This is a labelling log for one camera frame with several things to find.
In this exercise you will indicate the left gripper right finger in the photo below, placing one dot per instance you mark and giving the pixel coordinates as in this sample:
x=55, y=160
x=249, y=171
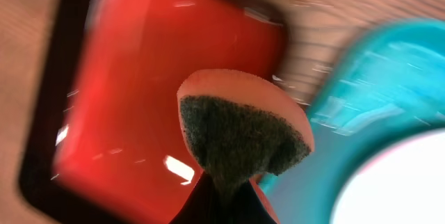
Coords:
x=250, y=206

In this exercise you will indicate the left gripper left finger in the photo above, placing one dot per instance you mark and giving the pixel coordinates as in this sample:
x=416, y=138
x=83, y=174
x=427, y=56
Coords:
x=202, y=205

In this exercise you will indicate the red black tray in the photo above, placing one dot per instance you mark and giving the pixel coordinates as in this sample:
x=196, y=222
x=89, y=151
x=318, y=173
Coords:
x=105, y=145

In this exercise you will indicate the blue plastic tray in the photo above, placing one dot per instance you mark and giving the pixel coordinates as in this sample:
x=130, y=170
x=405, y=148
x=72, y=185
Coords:
x=388, y=86

